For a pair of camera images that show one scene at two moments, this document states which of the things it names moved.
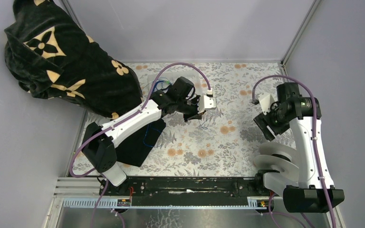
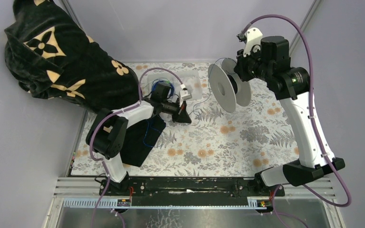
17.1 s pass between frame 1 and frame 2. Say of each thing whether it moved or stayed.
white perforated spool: moved
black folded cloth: stayed
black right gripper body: moved
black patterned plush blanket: stayed
